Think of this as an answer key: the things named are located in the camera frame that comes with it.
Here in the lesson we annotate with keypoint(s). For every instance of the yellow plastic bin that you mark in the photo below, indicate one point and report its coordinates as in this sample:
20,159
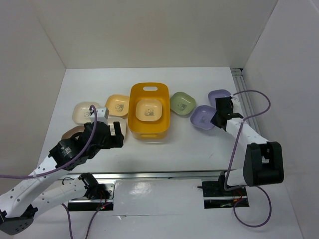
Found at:
147,130

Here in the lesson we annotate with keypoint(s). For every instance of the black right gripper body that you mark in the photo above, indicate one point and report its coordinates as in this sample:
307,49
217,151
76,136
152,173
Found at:
214,120

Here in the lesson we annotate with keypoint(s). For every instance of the cream panda plate front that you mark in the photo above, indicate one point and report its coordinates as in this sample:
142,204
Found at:
123,127

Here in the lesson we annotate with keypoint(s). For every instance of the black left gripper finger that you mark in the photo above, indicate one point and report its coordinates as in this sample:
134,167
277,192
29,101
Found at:
99,127
118,137

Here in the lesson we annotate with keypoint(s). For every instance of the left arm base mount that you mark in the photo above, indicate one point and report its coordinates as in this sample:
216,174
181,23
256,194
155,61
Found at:
98,195

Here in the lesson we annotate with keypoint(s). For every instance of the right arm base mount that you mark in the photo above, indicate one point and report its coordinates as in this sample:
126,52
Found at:
215,197

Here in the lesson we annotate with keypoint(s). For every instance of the purple panda plate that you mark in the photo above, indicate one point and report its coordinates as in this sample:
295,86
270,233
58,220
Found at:
202,116
213,95

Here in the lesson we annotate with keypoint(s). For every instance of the yellow panda plate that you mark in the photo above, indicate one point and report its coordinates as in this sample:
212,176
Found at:
118,105
148,110

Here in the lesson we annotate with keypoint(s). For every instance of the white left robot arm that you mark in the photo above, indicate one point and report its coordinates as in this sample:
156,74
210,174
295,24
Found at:
31,197

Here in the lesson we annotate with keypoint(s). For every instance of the green panda plate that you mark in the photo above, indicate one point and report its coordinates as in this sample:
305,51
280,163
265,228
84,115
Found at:
182,104

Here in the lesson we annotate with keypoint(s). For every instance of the brown panda plate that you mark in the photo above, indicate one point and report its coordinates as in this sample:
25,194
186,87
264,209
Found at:
71,132

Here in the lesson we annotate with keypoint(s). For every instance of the cream panda plate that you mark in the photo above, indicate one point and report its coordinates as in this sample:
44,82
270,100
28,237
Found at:
81,113
123,127

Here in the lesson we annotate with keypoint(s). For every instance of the aluminium side rail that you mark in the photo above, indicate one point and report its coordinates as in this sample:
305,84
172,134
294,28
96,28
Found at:
244,98

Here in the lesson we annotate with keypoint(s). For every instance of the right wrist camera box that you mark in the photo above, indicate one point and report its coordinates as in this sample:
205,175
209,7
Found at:
236,103

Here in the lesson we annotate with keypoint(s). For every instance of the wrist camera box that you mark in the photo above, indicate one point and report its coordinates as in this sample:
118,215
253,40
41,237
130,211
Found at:
236,103
102,115

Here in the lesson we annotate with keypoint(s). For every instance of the aluminium table edge rail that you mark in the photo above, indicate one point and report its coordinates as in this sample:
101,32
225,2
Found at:
158,175

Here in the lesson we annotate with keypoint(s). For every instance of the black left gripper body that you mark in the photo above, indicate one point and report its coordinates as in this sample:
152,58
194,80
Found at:
108,142

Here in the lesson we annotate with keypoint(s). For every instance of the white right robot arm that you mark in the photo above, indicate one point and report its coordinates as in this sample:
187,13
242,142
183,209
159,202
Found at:
263,162

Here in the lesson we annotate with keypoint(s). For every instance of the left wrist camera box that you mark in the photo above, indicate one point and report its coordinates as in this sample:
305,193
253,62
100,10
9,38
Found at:
102,115

